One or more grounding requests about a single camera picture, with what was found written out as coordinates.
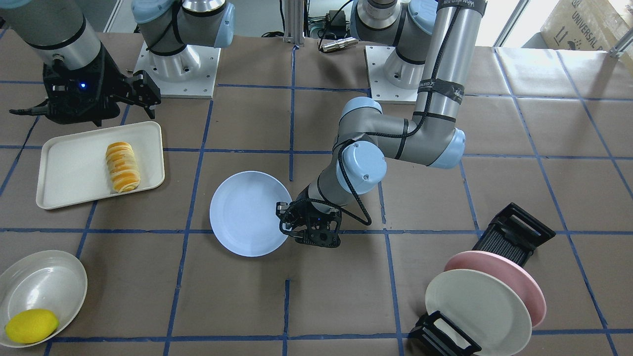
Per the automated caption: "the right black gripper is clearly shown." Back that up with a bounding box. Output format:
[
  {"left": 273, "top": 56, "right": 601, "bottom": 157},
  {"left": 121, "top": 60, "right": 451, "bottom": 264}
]
[{"left": 9, "top": 45, "right": 161, "bottom": 127}]

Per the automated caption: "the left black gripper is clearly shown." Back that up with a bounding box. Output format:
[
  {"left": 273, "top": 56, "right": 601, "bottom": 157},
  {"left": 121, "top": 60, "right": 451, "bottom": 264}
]
[{"left": 275, "top": 191, "right": 342, "bottom": 248}]

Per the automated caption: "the light blue plate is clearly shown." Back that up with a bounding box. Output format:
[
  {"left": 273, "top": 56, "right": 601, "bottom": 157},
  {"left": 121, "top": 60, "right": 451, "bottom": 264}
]
[{"left": 209, "top": 171, "right": 291, "bottom": 257}]

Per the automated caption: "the striped orange bread roll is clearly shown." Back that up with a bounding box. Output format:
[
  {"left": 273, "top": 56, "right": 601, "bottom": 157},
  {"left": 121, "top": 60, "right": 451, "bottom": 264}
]
[{"left": 105, "top": 142, "right": 141, "bottom": 193}]

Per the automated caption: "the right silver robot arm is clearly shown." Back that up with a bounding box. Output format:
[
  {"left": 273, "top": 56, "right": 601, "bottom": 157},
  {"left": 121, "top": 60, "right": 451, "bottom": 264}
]
[{"left": 1, "top": 0, "right": 235, "bottom": 126}]

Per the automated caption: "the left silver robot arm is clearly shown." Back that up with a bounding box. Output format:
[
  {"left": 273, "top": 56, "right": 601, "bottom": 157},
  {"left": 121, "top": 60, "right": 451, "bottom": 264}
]
[{"left": 276, "top": 0, "right": 488, "bottom": 248}]

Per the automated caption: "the cream round plate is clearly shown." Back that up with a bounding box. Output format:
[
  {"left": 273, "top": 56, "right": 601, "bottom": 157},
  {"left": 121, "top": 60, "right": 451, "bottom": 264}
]
[{"left": 0, "top": 250, "right": 88, "bottom": 349}]

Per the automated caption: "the pink plate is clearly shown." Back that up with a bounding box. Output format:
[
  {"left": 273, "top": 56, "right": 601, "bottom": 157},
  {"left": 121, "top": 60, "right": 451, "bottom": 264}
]
[{"left": 444, "top": 250, "right": 547, "bottom": 327}]

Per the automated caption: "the cream plate in rack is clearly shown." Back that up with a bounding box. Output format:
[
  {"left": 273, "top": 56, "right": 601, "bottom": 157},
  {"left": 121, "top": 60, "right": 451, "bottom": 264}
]
[{"left": 425, "top": 269, "right": 532, "bottom": 356}]

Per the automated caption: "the white rectangular tray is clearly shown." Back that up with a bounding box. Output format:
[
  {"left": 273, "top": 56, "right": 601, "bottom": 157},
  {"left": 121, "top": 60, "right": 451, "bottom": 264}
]
[{"left": 36, "top": 121, "right": 165, "bottom": 210}]

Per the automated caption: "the grey metal cylinder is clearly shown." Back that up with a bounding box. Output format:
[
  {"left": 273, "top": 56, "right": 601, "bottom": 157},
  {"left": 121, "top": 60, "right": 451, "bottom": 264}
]
[{"left": 319, "top": 37, "right": 358, "bottom": 53}]

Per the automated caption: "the black dish rack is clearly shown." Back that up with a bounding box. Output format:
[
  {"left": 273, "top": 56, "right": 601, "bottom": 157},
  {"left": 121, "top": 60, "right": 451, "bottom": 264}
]
[{"left": 409, "top": 203, "right": 555, "bottom": 356}]

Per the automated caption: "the yellow lemon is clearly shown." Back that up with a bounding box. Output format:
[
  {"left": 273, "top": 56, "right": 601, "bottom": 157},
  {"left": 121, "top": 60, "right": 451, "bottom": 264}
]
[{"left": 5, "top": 309, "right": 59, "bottom": 344}]

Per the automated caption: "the cardboard box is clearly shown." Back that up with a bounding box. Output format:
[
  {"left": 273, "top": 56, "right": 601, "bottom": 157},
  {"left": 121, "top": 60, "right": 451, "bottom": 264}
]
[{"left": 540, "top": 0, "right": 633, "bottom": 50}]

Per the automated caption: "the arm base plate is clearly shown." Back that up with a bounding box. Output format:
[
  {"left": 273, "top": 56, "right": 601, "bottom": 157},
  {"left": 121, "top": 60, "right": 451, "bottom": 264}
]
[
  {"left": 134, "top": 43, "right": 222, "bottom": 99},
  {"left": 365, "top": 45, "right": 425, "bottom": 104}
]

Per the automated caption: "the aluminium frame post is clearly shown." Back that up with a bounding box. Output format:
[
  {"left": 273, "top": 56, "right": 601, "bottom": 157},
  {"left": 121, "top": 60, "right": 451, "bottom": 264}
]
[{"left": 281, "top": 0, "right": 307, "bottom": 47}]

